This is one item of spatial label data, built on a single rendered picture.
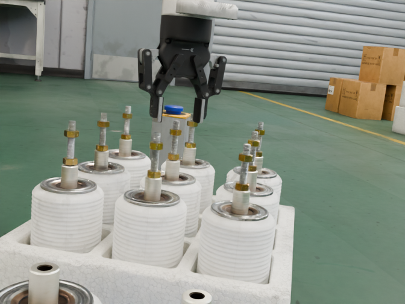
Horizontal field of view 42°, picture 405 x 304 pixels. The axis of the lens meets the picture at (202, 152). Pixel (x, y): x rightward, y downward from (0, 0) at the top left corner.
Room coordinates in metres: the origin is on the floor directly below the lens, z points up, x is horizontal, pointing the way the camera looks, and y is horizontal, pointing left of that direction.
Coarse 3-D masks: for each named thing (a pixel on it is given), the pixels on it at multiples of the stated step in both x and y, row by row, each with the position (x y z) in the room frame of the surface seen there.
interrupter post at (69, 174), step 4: (64, 168) 0.69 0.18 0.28; (68, 168) 0.69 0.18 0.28; (72, 168) 0.69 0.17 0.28; (76, 168) 0.69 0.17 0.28; (64, 172) 0.69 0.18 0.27; (68, 172) 0.69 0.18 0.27; (72, 172) 0.69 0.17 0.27; (76, 172) 0.69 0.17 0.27; (64, 176) 0.69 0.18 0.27; (68, 176) 0.69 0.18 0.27; (72, 176) 0.69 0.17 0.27; (76, 176) 0.69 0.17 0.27; (64, 180) 0.69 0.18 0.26; (68, 180) 0.69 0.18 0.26; (72, 180) 0.69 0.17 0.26; (76, 180) 0.69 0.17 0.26; (64, 184) 0.69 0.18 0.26; (68, 184) 0.69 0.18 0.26; (72, 184) 0.69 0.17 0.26; (76, 184) 0.69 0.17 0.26; (68, 188) 0.69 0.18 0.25; (72, 188) 0.69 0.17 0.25
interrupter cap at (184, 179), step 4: (164, 172) 0.82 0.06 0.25; (180, 172) 0.83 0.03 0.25; (160, 176) 0.80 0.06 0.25; (164, 176) 0.81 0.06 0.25; (180, 176) 0.81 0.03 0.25; (184, 176) 0.81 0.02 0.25; (188, 176) 0.81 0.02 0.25; (192, 176) 0.81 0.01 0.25; (164, 180) 0.77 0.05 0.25; (168, 180) 0.78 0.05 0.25; (180, 180) 0.79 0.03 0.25; (184, 180) 0.78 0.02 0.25; (188, 180) 0.78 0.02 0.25; (192, 180) 0.78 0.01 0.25; (164, 184) 0.76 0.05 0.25; (168, 184) 0.76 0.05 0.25; (172, 184) 0.76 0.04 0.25; (176, 184) 0.76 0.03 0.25; (180, 184) 0.76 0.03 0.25; (184, 184) 0.76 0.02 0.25; (188, 184) 0.77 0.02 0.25
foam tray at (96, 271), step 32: (288, 224) 0.84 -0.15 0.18; (0, 256) 0.63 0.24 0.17; (32, 256) 0.62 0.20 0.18; (64, 256) 0.62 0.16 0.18; (96, 256) 0.63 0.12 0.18; (192, 256) 0.67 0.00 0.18; (288, 256) 0.70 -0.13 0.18; (0, 288) 0.63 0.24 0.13; (96, 288) 0.61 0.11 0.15; (128, 288) 0.60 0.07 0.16; (160, 288) 0.60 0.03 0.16; (192, 288) 0.59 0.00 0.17; (224, 288) 0.58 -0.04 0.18; (256, 288) 0.59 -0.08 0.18; (288, 288) 0.60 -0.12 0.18
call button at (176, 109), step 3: (165, 105) 1.09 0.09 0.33; (168, 105) 1.10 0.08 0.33; (171, 105) 1.10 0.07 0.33; (174, 105) 1.11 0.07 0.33; (165, 108) 1.08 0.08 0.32; (168, 108) 1.08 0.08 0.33; (171, 108) 1.07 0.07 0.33; (174, 108) 1.07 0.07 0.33; (177, 108) 1.07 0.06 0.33; (180, 108) 1.08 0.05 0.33; (168, 111) 1.08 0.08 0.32; (171, 111) 1.08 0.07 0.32; (174, 111) 1.07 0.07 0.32; (177, 111) 1.07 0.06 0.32; (180, 111) 1.08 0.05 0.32
